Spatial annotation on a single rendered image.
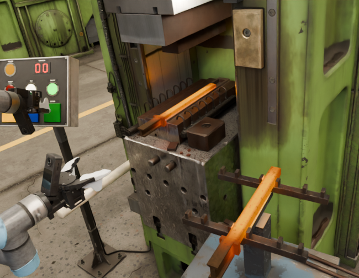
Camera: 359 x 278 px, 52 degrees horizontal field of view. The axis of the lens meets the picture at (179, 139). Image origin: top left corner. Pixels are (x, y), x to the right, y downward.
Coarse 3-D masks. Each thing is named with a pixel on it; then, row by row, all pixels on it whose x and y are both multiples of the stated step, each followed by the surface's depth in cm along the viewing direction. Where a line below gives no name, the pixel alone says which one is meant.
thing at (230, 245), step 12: (276, 168) 106; (264, 180) 102; (264, 192) 97; (252, 204) 94; (240, 216) 91; (252, 216) 91; (240, 228) 87; (228, 240) 83; (240, 240) 86; (216, 252) 80; (228, 252) 83; (216, 264) 78; (228, 264) 82; (216, 276) 79
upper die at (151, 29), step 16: (128, 16) 118; (144, 16) 114; (160, 16) 110; (176, 16) 115; (192, 16) 121; (208, 16) 128; (224, 16) 135; (128, 32) 122; (144, 32) 117; (160, 32) 113; (176, 32) 116; (192, 32) 123
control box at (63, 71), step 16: (0, 64) 154; (16, 64) 152; (32, 64) 150; (48, 64) 148; (64, 64) 146; (0, 80) 154; (16, 80) 152; (32, 80) 150; (48, 80) 148; (64, 80) 146; (48, 96) 148; (64, 96) 146; (64, 112) 146
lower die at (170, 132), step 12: (192, 84) 162; (204, 84) 158; (228, 84) 154; (180, 96) 150; (204, 96) 145; (216, 96) 145; (228, 96) 150; (156, 108) 145; (168, 108) 141; (204, 108) 139; (144, 120) 138; (168, 120) 131; (180, 120) 131; (156, 132) 137; (168, 132) 133; (180, 132) 130
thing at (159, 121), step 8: (208, 88) 149; (192, 96) 144; (176, 104) 139; (184, 104) 139; (168, 112) 134; (152, 120) 129; (160, 120) 130; (144, 128) 125; (152, 128) 129; (144, 136) 125
